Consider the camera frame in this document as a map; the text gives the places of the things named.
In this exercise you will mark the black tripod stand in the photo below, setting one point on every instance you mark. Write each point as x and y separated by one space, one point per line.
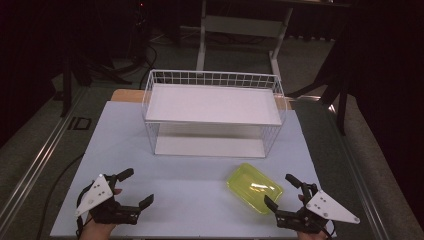
341 110
66 86

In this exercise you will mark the yellow-green plastic tray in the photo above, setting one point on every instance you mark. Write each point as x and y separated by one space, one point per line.
250 186

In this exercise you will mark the person's right hand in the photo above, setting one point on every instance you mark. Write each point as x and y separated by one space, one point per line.
310 236

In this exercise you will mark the pale blue table mat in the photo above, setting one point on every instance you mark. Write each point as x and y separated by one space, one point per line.
183 200

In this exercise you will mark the aluminium rail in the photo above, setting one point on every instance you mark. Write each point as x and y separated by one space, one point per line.
360 180
33 166

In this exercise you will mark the person's left hand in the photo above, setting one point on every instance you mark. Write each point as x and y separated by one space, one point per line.
96 231

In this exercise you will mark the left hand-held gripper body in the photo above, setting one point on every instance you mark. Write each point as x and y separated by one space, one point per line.
113 211

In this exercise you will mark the dark curtain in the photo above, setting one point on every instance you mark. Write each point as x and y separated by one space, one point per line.
33 50
393 83

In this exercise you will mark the white metal desk frame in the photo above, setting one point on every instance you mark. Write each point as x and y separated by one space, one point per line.
240 26

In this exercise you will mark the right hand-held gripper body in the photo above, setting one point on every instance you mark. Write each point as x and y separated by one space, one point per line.
300 220

